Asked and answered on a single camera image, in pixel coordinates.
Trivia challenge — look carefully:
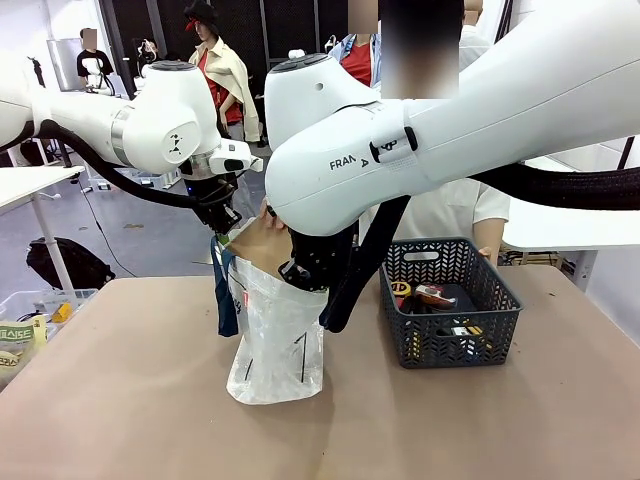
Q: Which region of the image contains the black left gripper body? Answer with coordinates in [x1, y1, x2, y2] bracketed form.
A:
[187, 172, 241, 234]

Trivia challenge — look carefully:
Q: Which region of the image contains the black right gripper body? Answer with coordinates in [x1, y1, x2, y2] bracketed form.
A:
[277, 229, 360, 295]

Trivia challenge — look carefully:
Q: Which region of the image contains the white bag with navy handles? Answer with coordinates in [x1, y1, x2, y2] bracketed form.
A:
[209, 218, 332, 406]

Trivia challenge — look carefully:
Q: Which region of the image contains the yellow utility knife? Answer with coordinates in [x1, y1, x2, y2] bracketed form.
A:
[435, 323, 486, 342]

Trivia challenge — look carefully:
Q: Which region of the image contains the dark gray plastic basket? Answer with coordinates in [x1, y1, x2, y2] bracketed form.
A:
[378, 236, 525, 371]

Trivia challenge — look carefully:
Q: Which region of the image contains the person's left forearm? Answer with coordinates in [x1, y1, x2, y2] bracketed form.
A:
[472, 219, 506, 254]

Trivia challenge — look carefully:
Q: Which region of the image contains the person's right hand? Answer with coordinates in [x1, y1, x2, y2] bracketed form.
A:
[258, 197, 290, 232]

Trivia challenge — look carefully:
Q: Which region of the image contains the brown cardboard sheet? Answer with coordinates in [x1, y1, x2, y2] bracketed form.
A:
[228, 219, 296, 286]

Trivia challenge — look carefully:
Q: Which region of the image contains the mannequin in cream jacket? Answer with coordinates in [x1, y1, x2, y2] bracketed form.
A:
[183, 0, 264, 146]

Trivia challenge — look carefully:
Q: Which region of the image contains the person in white t-shirt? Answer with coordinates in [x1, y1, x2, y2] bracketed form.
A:
[357, 0, 512, 269]

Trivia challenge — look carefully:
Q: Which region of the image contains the black backpack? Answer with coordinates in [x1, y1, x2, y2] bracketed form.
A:
[25, 236, 117, 292]

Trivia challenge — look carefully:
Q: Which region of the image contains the clear plastic crate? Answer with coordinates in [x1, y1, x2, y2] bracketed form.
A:
[0, 287, 100, 346]

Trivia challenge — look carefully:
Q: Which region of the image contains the standing person in black t-shirt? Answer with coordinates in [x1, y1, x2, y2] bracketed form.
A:
[75, 28, 117, 96]

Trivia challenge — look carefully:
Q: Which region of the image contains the white table with round legs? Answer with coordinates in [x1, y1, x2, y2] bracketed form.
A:
[0, 164, 86, 292]

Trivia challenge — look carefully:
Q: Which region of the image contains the mannequin in blue shirt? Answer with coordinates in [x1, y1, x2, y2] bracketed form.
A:
[327, 32, 382, 90]

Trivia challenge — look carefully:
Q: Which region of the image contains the grey framed board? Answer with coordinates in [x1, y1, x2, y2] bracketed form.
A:
[46, 37, 84, 93]

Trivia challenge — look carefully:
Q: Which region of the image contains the black tripod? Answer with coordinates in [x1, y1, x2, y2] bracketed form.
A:
[27, 55, 74, 169]

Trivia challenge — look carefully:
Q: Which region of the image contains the beige snack pack green print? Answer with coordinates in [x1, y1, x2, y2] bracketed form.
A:
[0, 314, 50, 360]
[0, 349, 29, 389]

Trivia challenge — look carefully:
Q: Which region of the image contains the white side table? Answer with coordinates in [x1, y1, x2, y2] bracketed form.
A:
[499, 142, 640, 294]

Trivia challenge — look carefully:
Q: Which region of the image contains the person in white shirt and cap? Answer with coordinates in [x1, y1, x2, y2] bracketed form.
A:
[458, 0, 492, 66]

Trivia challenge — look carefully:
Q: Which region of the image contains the black slanted stand pole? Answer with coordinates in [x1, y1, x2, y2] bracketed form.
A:
[618, 135, 637, 171]

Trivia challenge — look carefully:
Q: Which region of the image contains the black left arm cable sleeve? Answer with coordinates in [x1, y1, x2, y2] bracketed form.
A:
[19, 118, 214, 214]

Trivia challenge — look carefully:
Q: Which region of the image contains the black arm cable sleeve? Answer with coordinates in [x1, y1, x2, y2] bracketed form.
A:
[19, 118, 214, 214]
[319, 162, 640, 335]

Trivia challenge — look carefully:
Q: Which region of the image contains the black right arm cable sleeve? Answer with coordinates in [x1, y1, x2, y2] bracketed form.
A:
[319, 162, 640, 335]

